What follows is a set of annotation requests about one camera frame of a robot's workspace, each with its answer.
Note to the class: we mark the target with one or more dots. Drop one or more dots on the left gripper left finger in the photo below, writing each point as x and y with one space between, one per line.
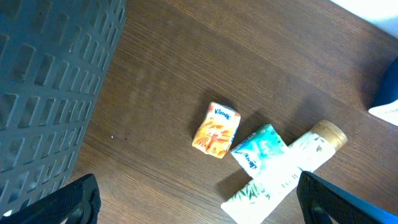
77 203

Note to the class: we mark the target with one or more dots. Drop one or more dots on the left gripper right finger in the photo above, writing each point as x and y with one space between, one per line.
323 202

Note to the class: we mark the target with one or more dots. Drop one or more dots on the white tube with cork cap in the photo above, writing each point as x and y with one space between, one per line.
260 196

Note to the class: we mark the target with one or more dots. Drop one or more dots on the teal tissue pack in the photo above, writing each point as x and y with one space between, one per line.
260 151

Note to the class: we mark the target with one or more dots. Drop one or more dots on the orange tissue pack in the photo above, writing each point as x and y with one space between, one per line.
217 131

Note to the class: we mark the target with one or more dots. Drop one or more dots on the white barcode scanner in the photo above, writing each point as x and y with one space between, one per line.
385 103

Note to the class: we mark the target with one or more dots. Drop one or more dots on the grey plastic mesh basket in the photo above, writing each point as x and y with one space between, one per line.
55 55

